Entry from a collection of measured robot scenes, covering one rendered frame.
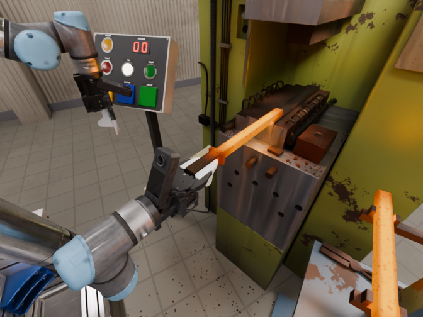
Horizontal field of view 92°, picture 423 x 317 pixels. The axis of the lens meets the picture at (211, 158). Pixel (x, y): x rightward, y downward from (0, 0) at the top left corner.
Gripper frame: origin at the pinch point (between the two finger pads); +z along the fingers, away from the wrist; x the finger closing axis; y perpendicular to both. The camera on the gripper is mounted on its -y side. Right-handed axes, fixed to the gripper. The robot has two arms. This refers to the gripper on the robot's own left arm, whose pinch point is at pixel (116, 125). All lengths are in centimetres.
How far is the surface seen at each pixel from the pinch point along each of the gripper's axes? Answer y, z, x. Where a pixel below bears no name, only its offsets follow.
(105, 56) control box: -4.7, -19.0, -23.0
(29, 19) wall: 49, -14, -265
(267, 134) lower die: -45, -2, 34
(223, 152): -21.3, -8.5, 42.9
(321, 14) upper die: -48, -36, 39
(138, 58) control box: -15.6, -19.2, -12.1
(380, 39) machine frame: -95, -26, 32
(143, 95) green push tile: -12.8, -7.6, -4.2
